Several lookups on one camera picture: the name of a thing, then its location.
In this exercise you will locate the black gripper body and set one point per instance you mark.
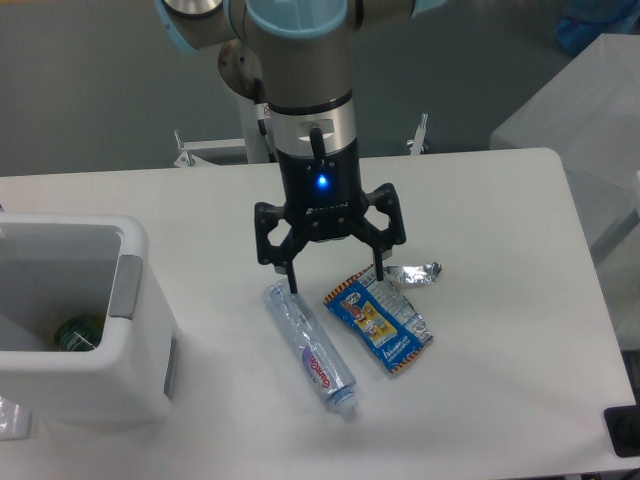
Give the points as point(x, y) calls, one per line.
point(324, 198)

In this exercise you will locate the green can in bin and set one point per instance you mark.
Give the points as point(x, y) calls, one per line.
point(82, 333)

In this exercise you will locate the clear plastic water bottle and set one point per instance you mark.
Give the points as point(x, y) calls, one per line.
point(324, 367)

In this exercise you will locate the blue bag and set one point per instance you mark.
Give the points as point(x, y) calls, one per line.
point(582, 22)

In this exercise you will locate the blue snack wrapper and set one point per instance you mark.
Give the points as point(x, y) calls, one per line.
point(384, 318)

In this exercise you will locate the white trash can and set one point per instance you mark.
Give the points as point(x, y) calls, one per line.
point(55, 267)

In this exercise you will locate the white pedestal base frame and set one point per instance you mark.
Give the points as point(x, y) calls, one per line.
point(211, 152)

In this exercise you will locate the white side table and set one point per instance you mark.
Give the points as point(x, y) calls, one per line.
point(589, 115)

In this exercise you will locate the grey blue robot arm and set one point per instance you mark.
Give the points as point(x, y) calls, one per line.
point(303, 48)

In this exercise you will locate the black device at edge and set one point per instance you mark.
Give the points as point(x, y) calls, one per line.
point(623, 426)

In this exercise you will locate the clear plastic item bottom left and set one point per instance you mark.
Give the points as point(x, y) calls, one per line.
point(15, 421)

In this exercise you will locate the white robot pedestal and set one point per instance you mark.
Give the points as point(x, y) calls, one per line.
point(257, 131)

